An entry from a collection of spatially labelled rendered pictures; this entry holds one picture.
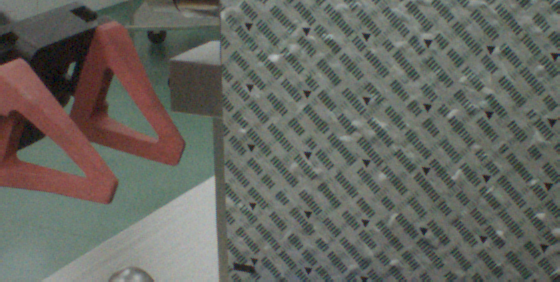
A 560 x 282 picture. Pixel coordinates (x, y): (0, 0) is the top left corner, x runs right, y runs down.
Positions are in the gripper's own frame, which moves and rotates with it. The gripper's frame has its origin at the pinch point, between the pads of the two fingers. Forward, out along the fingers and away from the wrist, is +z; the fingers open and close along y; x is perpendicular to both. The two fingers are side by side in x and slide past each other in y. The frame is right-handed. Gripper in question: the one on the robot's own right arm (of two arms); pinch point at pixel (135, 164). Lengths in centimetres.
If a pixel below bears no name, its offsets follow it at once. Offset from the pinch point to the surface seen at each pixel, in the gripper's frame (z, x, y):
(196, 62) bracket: -3.0, 1.5, -9.0
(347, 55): 6.8, 9.9, -2.4
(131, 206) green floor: -108, -185, -234
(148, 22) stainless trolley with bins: -197, -205, -373
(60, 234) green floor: -113, -186, -203
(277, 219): 7.2, 0.8, -1.9
